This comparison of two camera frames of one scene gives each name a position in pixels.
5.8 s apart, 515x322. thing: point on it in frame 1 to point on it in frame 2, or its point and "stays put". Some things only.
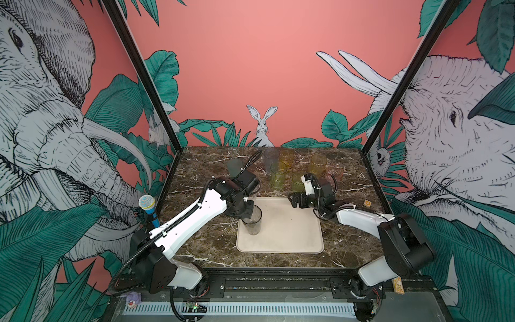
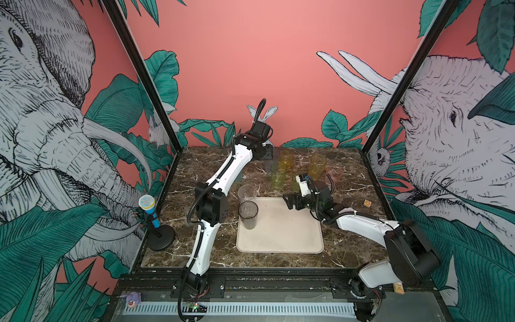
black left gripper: x=248 y=212 to x=269 y=155
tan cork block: x=398 y=286 stays put
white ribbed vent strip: x=243 y=309 stays put
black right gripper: x=296 y=195 stays put
